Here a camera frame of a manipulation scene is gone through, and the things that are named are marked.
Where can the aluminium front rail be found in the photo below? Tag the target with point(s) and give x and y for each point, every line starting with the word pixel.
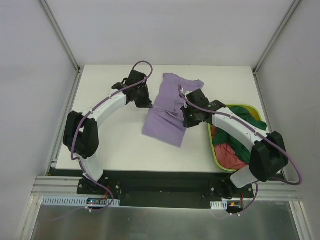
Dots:
pixel 67 186

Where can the left aluminium frame post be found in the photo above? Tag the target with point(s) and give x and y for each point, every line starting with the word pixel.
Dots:
pixel 59 34

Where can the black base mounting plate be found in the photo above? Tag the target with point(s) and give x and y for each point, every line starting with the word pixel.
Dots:
pixel 152 189

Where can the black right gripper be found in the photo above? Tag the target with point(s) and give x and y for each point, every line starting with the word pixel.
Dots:
pixel 190 120

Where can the aluminium frame post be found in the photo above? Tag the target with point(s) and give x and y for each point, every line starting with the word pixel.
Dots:
pixel 59 34
pixel 277 34

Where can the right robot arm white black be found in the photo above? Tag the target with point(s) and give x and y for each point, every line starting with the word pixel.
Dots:
pixel 267 151

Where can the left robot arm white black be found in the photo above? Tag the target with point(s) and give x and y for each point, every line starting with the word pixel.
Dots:
pixel 81 133

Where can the right aluminium frame post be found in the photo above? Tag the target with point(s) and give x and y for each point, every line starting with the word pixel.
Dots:
pixel 277 34

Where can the dark green t shirt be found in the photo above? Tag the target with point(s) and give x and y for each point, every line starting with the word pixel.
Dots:
pixel 238 128

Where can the right white slotted cable duct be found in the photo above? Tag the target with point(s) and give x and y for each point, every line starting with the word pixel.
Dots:
pixel 219 205

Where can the purple t shirt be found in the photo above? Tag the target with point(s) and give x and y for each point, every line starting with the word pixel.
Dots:
pixel 165 121

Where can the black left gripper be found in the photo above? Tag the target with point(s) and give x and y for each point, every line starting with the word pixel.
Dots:
pixel 144 100

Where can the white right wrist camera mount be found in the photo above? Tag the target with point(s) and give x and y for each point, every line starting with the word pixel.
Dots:
pixel 185 93

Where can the white slotted cable duct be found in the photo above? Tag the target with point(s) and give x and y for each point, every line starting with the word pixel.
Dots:
pixel 219 205
pixel 79 201

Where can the left white slotted cable duct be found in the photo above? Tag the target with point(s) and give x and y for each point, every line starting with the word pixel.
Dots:
pixel 79 201

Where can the red pink t shirt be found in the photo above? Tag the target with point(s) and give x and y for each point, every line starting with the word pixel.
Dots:
pixel 227 158

